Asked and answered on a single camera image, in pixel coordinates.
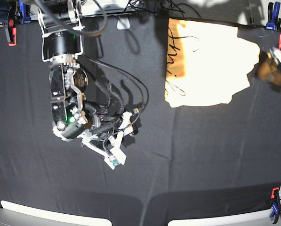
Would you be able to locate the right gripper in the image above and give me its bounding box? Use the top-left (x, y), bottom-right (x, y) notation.
top-left (80, 108), bottom-right (140, 151)

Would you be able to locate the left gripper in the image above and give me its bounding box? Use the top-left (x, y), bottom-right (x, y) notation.
top-left (257, 47), bottom-right (281, 91)

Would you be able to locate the yellow t-shirt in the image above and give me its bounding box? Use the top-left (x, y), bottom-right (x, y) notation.
top-left (165, 18), bottom-right (260, 108)

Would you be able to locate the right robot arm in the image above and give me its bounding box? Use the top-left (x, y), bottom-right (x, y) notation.
top-left (35, 0), bottom-right (138, 147)

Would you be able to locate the blue clamp far right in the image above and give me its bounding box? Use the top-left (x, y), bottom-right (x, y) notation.
top-left (266, 1), bottom-right (281, 31)

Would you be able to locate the blue clamp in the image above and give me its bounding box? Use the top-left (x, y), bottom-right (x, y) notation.
top-left (266, 1), bottom-right (281, 31)
top-left (19, 0), bottom-right (32, 24)
top-left (270, 198), bottom-right (281, 225)

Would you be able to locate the black table cloth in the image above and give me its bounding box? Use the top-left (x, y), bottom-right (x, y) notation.
top-left (0, 16), bottom-right (281, 226)

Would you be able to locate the white table edge strip left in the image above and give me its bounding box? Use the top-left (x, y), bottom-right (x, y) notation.
top-left (0, 200), bottom-right (89, 226)

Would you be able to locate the white table edge strip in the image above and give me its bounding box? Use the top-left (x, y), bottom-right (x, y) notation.
top-left (168, 209), bottom-right (272, 226)
top-left (0, 200), bottom-right (89, 226)

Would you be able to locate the grey tape patch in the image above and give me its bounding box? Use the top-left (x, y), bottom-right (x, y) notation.
top-left (117, 18), bottom-right (130, 30)

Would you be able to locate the red black clamp near right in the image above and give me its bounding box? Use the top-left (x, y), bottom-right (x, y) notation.
top-left (271, 187), bottom-right (280, 200)

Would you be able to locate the red black clamp far left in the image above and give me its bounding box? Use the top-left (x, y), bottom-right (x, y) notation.
top-left (3, 19), bottom-right (17, 47)

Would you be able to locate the blue clamp near right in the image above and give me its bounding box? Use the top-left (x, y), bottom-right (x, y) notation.
top-left (270, 198), bottom-right (281, 225)

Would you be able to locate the blue clamp far left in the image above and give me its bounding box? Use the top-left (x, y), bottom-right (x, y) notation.
top-left (19, 0), bottom-right (32, 24)

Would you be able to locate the white table edge strip right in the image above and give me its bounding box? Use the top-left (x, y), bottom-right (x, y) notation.
top-left (168, 209), bottom-right (272, 226)

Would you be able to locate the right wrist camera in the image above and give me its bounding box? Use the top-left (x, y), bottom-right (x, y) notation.
top-left (104, 149), bottom-right (127, 170)

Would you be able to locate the black cable bundle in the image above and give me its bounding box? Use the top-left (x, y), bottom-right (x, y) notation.
top-left (123, 0), bottom-right (202, 18)

